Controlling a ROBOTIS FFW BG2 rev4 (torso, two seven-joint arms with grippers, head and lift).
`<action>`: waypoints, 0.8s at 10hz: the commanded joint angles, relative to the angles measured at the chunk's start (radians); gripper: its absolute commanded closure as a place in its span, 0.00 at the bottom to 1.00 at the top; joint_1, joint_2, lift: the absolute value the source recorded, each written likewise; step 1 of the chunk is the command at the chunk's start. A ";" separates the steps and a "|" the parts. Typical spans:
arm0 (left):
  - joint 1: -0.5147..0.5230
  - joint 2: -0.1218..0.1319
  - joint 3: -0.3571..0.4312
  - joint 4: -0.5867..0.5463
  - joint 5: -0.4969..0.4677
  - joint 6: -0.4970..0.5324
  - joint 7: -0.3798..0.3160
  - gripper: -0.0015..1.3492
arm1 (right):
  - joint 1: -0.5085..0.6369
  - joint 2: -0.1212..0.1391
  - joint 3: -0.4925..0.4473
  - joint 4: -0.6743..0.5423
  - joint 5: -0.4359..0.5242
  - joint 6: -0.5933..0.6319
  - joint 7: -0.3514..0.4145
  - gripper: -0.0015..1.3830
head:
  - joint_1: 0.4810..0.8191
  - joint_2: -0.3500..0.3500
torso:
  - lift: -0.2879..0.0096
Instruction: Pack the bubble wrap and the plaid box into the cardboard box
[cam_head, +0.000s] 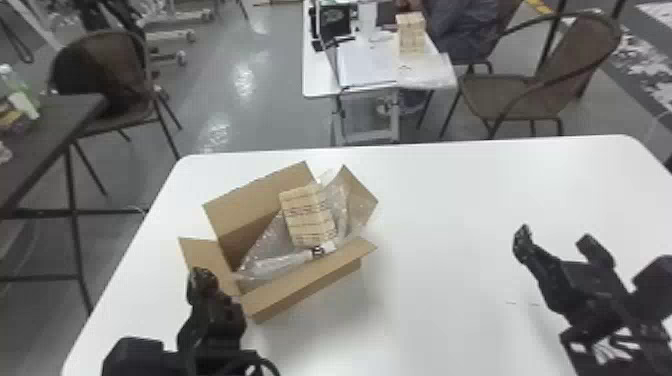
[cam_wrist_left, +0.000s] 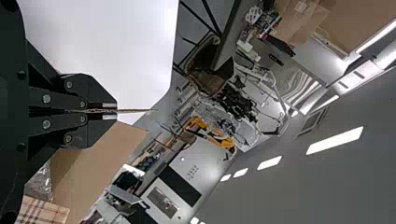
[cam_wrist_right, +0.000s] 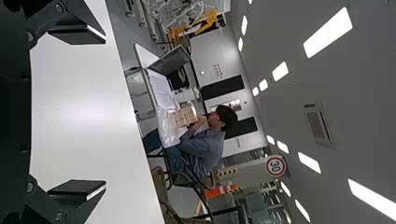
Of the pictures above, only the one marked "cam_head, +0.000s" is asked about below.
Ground dark side table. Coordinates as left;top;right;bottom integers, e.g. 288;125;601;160
0;93;149;317

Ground white papers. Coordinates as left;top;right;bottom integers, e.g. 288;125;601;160
334;40;401;89

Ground person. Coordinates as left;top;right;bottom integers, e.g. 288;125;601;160
397;0;500;116

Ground cardboard box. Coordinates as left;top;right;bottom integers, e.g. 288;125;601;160
178;160;379;325

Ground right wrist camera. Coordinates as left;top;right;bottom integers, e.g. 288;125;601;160
631;254;672;323

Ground white side table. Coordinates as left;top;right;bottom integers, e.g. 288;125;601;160
301;0;459;147

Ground brown chair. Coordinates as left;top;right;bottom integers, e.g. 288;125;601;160
438;8;624;141
48;29;183;197

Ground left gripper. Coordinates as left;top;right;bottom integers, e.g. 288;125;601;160
176;266;248;363

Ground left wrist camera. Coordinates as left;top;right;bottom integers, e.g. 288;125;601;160
101;336;182;376

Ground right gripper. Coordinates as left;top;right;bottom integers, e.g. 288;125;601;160
512;224;635;331

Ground beige wooden block stack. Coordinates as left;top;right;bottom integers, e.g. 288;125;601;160
278;181;339;250
395;11;428;55

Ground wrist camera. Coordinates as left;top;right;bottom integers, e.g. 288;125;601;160
631;254;672;323
101;336;182;376

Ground clear plastic wrap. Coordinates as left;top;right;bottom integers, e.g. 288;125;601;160
232;167;354;281

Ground clear plastic bottle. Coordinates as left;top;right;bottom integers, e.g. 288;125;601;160
0;63;41;121

